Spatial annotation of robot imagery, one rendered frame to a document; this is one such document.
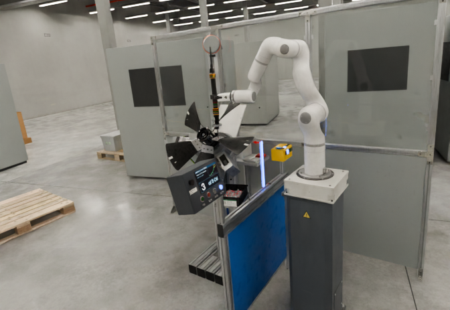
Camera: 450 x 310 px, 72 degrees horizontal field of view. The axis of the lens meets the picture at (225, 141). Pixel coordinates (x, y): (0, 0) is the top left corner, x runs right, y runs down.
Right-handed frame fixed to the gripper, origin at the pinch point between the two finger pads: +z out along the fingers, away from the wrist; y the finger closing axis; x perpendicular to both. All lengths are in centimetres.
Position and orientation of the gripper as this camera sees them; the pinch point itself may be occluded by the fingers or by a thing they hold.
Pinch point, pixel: (214, 96)
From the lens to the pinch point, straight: 221.8
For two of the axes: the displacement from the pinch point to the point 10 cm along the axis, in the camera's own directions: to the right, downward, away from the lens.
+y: 5.5, -2.5, 7.9
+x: -0.8, -9.6, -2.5
